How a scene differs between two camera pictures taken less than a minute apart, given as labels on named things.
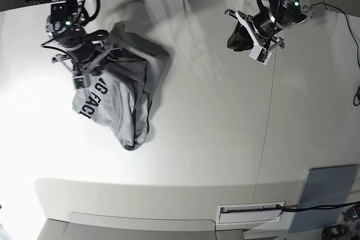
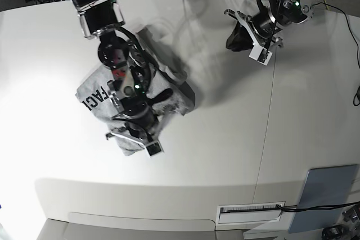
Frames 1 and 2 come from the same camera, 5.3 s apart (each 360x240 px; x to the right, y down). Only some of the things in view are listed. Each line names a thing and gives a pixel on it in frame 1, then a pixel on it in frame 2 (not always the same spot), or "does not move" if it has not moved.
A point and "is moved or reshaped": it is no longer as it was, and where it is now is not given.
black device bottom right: x=334 y=232 does not move
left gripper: x=86 y=56 -> x=140 y=116
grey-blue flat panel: x=323 y=186 does not move
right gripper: x=262 y=25 does not move
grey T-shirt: x=118 y=95 is moved or reshaped
